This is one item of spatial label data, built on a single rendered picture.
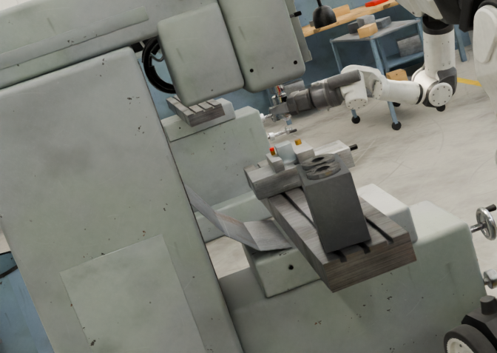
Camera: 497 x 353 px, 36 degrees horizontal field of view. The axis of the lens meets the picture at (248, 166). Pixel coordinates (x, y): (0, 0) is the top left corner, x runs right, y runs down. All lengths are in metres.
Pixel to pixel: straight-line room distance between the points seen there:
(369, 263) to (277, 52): 0.69
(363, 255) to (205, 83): 0.67
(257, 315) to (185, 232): 0.37
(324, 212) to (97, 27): 0.81
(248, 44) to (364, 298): 0.85
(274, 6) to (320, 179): 0.58
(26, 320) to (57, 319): 1.99
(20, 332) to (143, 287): 2.08
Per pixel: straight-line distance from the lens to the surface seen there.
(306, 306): 2.35
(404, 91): 2.34
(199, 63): 2.18
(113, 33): 2.17
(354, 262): 1.91
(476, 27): 1.87
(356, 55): 9.21
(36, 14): 2.18
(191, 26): 2.17
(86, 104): 2.07
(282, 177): 2.56
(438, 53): 2.33
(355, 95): 2.24
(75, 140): 2.08
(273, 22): 2.23
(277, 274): 2.28
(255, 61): 2.22
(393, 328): 2.46
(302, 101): 2.29
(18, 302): 4.16
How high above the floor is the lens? 1.64
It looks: 14 degrees down
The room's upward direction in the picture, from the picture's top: 19 degrees counter-clockwise
